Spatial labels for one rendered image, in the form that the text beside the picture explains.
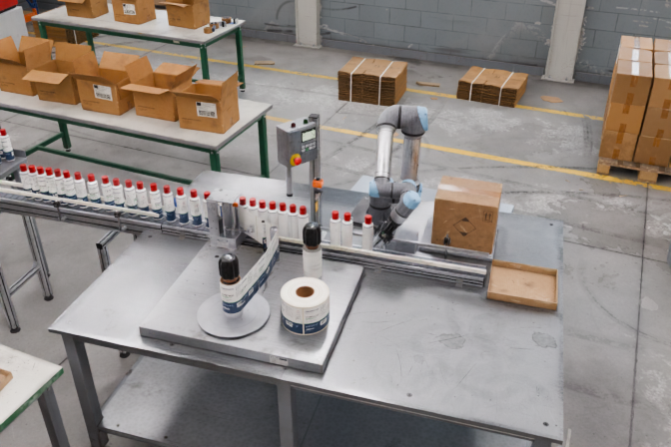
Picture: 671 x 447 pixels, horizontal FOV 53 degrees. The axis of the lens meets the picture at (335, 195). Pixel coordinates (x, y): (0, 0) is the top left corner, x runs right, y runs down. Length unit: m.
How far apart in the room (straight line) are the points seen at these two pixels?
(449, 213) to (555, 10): 5.03
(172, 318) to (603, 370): 2.43
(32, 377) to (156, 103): 2.58
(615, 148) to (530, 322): 3.30
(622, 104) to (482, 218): 2.93
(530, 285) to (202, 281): 1.50
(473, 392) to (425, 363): 0.22
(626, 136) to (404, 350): 3.73
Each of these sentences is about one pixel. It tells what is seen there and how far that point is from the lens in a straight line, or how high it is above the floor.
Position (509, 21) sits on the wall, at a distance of 8.26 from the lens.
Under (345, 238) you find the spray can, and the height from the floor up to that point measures 0.96.
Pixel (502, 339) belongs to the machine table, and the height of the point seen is 0.83.
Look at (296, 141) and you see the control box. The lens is 3.10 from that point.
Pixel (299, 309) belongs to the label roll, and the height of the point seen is 1.01.
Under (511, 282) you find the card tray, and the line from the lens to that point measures 3.25.
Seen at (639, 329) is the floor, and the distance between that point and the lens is 4.54.
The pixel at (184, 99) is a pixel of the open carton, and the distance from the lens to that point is 4.78.
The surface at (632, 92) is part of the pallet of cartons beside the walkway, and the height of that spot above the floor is 0.75.
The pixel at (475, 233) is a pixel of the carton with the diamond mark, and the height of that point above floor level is 0.95.
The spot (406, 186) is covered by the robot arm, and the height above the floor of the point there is 1.24.
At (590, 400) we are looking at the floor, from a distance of 3.99.
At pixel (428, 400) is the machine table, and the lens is 2.64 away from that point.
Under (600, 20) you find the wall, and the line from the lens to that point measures 8.14.
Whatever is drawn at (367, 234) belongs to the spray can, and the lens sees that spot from 3.18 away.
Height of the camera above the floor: 2.75
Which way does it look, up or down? 30 degrees down
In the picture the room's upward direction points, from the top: straight up
